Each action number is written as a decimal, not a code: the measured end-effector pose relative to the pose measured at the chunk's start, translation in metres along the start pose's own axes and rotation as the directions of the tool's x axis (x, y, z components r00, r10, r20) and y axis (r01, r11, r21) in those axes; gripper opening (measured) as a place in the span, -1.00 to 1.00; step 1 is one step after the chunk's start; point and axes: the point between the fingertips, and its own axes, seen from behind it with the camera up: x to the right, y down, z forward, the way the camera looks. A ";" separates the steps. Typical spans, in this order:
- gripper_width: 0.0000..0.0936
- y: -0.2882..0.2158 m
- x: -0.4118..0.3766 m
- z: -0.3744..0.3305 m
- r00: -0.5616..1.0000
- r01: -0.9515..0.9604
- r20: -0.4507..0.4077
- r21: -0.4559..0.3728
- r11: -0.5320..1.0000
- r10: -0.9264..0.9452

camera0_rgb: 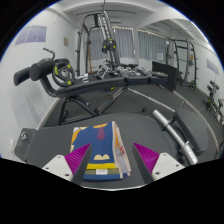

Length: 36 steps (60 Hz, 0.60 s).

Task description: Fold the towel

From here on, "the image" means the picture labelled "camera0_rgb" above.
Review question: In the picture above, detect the black upright board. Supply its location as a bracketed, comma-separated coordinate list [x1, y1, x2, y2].
[151, 60, 184, 93]

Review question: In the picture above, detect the black yellow-marked weight plate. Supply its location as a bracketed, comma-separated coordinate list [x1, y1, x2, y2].
[101, 39, 118, 54]
[51, 61, 76, 88]

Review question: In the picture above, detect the silver barbell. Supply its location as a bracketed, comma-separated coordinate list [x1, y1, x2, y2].
[152, 109, 198, 166]

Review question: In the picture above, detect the black square seat pad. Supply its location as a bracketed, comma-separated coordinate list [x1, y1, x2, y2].
[13, 128, 38, 163]

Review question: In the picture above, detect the blue cartoon print towel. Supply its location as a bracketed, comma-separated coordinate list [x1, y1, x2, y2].
[69, 120, 133, 182]

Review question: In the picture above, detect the black roller pad weight bench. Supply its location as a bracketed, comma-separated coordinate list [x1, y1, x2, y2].
[13, 47, 169, 126]

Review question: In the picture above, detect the small purple wall poster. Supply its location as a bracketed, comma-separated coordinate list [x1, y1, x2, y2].
[205, 59, 220, 76]

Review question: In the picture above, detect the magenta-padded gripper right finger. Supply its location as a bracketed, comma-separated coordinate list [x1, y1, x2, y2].
[131, 142, 185, 185]

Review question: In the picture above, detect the dumbbell storage rack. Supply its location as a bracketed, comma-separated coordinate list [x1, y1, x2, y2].
[203, 79, 224, 126]

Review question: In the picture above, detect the black steel squat rack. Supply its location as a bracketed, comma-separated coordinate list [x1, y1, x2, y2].
[166, 38, 199, 91]

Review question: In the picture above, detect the chrome dumbbells group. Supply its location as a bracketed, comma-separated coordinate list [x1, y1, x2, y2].
[96, 64, 151, 80]

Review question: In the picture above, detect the grey steel power rack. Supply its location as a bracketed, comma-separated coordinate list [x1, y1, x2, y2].
[75, 11, 123, 76]

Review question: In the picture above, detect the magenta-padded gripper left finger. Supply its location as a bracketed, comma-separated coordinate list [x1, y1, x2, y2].
[41, 143, 93, 187]

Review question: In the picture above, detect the grey window curtain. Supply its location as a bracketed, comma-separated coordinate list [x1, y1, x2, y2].
[88, 27, 135, 62]
[137, 29, 168, 63]

